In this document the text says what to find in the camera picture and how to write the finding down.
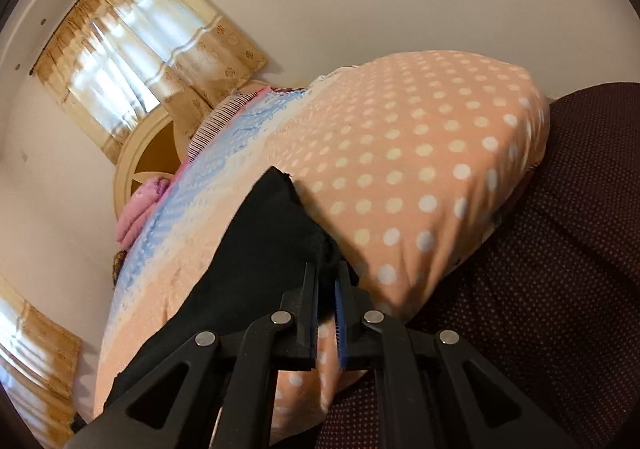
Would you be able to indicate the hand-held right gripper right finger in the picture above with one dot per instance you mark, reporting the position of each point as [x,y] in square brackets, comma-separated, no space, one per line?
[341,324]

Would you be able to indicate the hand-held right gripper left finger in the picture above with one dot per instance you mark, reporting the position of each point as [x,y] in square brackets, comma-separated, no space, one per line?
[311,319]

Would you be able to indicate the black pants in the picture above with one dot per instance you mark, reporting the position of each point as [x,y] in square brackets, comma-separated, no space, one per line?
[260,254]

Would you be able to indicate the peach polka dot blanket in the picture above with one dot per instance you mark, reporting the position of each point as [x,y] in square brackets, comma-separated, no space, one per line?
[400,154]

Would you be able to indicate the brown patterned cloth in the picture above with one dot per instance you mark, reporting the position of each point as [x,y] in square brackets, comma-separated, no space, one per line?
[118,266]

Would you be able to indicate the pink folded blanket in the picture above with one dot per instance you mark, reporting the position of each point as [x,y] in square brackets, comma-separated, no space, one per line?
[142,209]

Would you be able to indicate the striped pillow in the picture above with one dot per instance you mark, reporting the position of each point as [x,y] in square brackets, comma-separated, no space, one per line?
[220,121]

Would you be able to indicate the dark maroon dotted cloth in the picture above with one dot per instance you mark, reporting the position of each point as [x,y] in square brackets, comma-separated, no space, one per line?
[550,254]

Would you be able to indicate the cream round wooden headboard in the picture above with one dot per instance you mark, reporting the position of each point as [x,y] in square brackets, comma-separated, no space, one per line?
[150,149]

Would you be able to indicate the beige floral window curtain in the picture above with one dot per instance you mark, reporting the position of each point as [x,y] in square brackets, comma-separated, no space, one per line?
[40,354]
[130,39]

